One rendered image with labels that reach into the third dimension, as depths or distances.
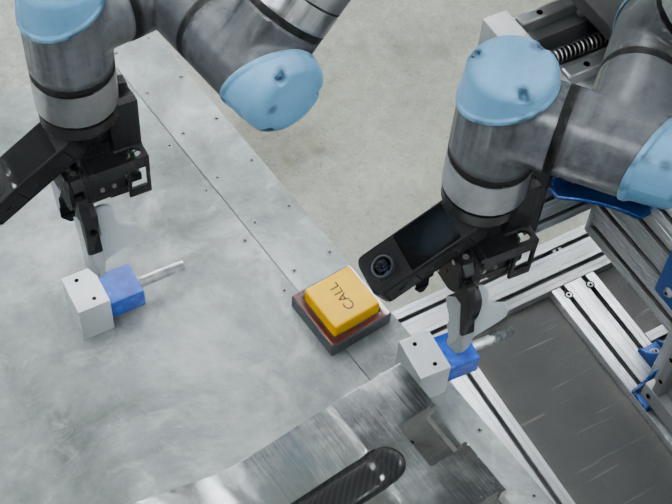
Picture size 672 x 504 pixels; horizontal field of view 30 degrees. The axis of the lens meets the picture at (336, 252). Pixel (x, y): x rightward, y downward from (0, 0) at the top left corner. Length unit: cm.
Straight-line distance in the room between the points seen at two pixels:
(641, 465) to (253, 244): 84
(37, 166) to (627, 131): 52
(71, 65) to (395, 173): 156
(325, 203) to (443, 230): 140
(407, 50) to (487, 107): 183
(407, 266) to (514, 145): 18
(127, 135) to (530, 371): 107
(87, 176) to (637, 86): 50
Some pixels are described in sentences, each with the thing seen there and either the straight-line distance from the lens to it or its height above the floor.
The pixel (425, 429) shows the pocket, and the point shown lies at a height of 86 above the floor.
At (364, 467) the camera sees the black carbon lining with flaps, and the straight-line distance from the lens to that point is 122.
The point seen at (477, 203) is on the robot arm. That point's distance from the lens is 106.
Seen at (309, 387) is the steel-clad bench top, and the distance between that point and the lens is 135.
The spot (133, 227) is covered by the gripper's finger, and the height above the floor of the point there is 98.
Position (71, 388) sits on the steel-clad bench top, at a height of 80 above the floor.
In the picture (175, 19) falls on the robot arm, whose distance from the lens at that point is 106.
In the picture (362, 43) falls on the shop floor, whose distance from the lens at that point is 281.
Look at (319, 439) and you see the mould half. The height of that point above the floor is 89.
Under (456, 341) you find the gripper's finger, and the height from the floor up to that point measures 96.
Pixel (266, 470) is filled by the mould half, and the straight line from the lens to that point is 121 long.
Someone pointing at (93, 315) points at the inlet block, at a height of 84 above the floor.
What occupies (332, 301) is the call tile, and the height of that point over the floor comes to 84.
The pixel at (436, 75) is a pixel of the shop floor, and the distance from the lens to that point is 276.
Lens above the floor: 197
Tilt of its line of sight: 54 degrees down
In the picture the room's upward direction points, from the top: 4 degrees clockwise
